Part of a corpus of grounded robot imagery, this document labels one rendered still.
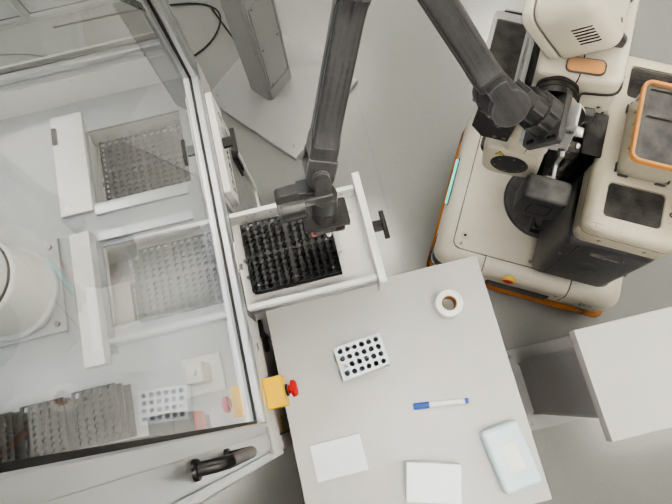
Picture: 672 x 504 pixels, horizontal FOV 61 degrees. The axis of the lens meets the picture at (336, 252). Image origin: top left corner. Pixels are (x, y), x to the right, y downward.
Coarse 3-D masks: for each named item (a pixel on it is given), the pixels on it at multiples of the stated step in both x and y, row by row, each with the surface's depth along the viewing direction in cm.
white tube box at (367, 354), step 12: (372, 336) 145; (336, 348) 144; (348, 348) 148; (360, 348) 144; (372, 348) 147; (384, 348) 144; (348, 360) 144; (360, 360) 147; (372, 360) 143; (384, 360) 146; (348, 372) 146; (360, 372) 143
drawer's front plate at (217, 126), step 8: (208, 96) 150; (208, 104) 149; (216, 104) 155; (208, 112) 149; (216, 112) 151; (216, 120) 148; (216, 128) 147; (216, 136) 147; (224, 136) 156; (216, 144) 146; (216, 152) 146; (224, 152) 148; (224, 160) 145; (224, 168) 144; (224, 176) 144; (224, 184) 143; (232, 184) 149; (224, 192) 143; (232, 192) 145; (232, 200) 148
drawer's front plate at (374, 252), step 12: (360, 180) 142; (360, 192) 141; (360, 204) 140; (360, 216) 147; (372, 228) 138; (372, 240) 138; (372, 252) 137; (372, 264) 146; (384, 276) 135; (384, 288) 143
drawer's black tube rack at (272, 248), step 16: (272, 224) 146; (288, 224) 143; (256, 240) 142; (272, 240) 142; (288, 240) 142; (304, 240) 141; (320, 240) 141; (256, 256) 141; (272, 256) 144; (288, 256) 144; (304, 256) 140; (320, 256) 143; (256, 272) 140; (272, 272) 140; (288, 272) 140; (304, 272) 139; (320, 272) 139; (256, 288) 142; (272, 288) 142
